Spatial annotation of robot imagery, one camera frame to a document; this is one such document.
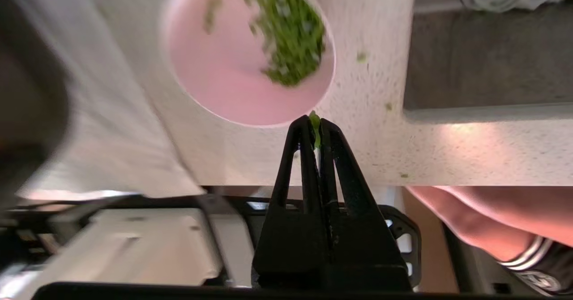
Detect black shorts white stripes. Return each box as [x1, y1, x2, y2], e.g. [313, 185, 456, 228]
[497, 235, 573, 297]

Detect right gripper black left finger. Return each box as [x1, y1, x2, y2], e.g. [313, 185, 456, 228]
[252, 116, 326, 289]

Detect pink bowl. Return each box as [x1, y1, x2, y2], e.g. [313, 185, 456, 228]
[162, 0, 336, 127]

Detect chopped green scallions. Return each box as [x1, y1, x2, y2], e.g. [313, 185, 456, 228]
[204, 0, 326, 87]

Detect bare person leg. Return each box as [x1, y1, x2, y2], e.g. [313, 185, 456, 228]
[405, 186, 573, 265]

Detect black perforated bracket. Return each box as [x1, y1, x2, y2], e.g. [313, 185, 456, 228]
[376, 204, 422, 289]

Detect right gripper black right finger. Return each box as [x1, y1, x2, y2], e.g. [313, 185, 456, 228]
[319, 119, 411, 290]

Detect stainless steel sink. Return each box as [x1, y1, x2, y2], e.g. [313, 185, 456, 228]
[403, 0, 573, 124]

